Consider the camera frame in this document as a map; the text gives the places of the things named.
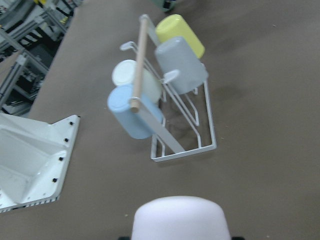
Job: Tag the yellow plastic cup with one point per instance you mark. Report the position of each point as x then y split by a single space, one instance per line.
175 25

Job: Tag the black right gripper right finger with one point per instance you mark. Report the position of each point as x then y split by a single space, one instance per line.
237 238

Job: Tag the grey plastic cup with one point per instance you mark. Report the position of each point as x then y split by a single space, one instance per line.
176 54

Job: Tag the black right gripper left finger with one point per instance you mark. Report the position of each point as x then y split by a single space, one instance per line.
124 238

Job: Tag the white wire cup rack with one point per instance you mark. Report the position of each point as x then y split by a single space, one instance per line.
187 118

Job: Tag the green plastic cup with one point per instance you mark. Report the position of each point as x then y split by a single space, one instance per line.
170 6

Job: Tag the light blue plastic cup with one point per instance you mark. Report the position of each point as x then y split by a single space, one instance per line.
119 103

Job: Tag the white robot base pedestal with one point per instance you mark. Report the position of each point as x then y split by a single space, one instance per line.
34 158

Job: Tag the pink plastic cup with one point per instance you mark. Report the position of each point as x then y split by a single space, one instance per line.
180 218

